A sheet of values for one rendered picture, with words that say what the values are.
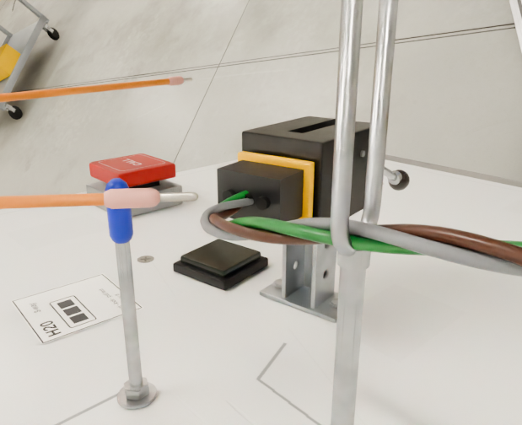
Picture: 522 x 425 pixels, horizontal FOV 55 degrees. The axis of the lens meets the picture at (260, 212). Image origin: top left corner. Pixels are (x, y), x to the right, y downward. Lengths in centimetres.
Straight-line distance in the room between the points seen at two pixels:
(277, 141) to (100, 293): 13
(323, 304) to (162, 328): 8
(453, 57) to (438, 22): 19
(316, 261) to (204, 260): 7
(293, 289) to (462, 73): 158
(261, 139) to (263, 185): 3
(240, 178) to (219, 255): 10
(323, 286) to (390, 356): 5
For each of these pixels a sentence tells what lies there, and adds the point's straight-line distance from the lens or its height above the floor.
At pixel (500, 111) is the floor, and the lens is 167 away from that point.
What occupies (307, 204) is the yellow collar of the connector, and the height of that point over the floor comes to 116.
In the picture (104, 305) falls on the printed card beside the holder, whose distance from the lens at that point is 27.
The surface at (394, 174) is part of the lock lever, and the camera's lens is 33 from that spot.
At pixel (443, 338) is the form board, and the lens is 25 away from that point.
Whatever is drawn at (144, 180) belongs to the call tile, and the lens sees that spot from 39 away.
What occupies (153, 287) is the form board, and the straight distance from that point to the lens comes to 29.
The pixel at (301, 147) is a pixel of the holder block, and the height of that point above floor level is 117.
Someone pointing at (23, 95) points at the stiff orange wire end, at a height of 123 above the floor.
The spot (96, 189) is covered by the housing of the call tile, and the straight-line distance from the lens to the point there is 42.
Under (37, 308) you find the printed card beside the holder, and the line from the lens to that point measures 28.
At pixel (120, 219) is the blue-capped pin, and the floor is 122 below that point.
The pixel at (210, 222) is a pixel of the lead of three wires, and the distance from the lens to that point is 16.
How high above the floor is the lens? 131
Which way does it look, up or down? 45 degrees down
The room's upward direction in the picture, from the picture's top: 52 degrees counter-clockwise
